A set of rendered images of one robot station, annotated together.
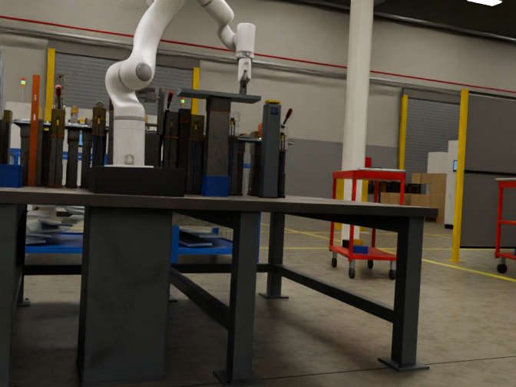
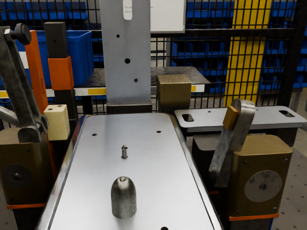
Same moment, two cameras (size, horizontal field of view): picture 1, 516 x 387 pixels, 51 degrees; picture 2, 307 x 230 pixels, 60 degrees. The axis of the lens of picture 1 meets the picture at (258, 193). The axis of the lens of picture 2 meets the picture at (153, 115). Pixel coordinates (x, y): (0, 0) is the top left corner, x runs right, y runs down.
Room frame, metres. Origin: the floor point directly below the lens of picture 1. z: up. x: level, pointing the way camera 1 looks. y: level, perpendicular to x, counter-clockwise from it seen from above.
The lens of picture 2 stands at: (2.75, 0.59, 1.25)
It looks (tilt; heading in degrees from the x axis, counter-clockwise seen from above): 23 degrees down; 101
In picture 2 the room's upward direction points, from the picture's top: straight up
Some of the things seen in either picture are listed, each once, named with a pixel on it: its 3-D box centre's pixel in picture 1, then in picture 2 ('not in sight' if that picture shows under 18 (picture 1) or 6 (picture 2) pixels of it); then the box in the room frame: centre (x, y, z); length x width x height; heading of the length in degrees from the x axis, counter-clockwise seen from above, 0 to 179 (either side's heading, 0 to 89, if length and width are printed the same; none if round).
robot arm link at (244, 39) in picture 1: (245, 38); not in sight; (2.56, 0.10, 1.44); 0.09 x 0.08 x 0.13; 42
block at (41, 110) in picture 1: (39, 146); (67, 187); (2.49, 1.01, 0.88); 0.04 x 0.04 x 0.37; 17
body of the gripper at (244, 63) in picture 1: (243, 69); not in sight; (2.56, 0.09, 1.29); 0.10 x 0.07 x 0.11; 9
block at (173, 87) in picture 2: (1, 147); (171, 138); (2.67, 1.27, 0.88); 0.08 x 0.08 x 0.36; 17
